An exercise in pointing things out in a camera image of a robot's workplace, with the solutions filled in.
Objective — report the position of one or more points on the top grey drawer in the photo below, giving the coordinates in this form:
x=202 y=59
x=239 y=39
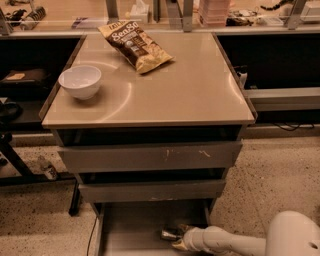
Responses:
x=150 y=157

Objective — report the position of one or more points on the grey drawer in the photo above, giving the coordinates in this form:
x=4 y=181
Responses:
x=152 y=191
x=150 y=157

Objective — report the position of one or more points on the middle grey drawer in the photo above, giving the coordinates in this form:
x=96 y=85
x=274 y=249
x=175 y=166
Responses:
x=152 y=191

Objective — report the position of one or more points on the plastic bottle on floor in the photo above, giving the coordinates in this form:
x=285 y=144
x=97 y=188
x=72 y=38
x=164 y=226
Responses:
x=47 y=168

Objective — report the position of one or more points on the sea salt chips bag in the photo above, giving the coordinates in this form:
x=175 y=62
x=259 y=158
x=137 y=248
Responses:
x=141 y=51

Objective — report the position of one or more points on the red bull can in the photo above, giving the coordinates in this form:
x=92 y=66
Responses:
x=171 y=234

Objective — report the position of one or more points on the open bottom drawer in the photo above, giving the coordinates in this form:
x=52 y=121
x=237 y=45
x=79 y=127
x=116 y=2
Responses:
x=135 y=228

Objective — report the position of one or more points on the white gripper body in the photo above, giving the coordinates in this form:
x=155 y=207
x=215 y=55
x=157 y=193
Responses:
x=191 y=237

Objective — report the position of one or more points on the tissue box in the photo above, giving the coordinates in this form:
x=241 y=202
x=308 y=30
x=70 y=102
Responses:
x=140 y=11

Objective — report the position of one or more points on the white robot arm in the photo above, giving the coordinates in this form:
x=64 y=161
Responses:
x=290 y=233

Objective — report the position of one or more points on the pink stacked containers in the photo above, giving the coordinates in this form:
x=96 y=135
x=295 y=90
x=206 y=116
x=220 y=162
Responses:
x=213 y=12

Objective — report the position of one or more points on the white bowl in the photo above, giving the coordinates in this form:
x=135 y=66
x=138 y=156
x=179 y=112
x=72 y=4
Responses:
x=81 y=82

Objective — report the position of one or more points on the black headphones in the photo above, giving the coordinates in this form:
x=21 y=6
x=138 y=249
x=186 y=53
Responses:
x=9 y=111

